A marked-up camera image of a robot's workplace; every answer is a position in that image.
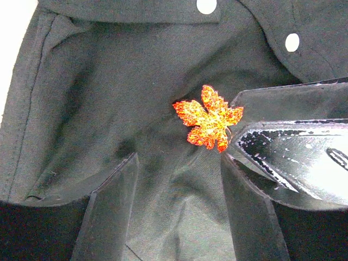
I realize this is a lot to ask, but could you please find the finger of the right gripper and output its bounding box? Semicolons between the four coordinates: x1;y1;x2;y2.
231;77;347;122
232;119;347;205

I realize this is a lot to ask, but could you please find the orange maple leaf brooch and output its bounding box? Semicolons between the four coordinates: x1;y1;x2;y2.
172;85;244;153

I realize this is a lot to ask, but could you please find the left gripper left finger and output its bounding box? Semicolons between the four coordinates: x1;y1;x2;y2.
71;153;139;260

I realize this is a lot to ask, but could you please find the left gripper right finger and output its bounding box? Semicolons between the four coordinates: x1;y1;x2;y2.
221;153;290;260

